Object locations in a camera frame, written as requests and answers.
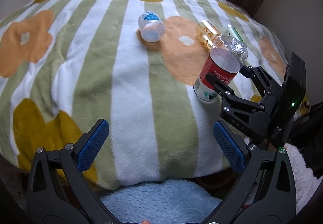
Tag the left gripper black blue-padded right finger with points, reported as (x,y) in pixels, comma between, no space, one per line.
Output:
(265,190)

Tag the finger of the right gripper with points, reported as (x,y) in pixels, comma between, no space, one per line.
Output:
(262,80)
(237,111)

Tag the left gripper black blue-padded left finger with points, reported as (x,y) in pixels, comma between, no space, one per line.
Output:
(57,189)

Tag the red-labelled clear plastic cup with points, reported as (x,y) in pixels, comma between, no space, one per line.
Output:
(226,58)

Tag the green-labelled clear plastic cup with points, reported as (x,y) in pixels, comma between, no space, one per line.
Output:
(232,31)

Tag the amber transparent plastic cup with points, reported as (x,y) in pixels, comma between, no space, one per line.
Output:
(207,33)

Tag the white fluffy sleeve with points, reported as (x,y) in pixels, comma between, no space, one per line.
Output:
(305,182)

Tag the light blue fluffy garment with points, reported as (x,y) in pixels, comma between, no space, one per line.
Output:
(171,201)

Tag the striped floral fleece blanket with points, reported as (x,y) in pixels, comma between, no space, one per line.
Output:
(67,63)

